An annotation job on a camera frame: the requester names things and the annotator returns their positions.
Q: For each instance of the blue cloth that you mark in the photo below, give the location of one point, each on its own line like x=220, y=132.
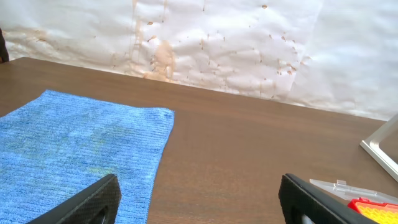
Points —
x=74, y=146

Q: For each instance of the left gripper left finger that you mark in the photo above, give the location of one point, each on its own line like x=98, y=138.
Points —
x=93, y=203

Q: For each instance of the red and yellow tip box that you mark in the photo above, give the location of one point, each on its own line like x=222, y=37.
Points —
x=370, y=209

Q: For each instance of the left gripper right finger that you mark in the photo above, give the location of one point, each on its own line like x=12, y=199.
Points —
x=306, y=202

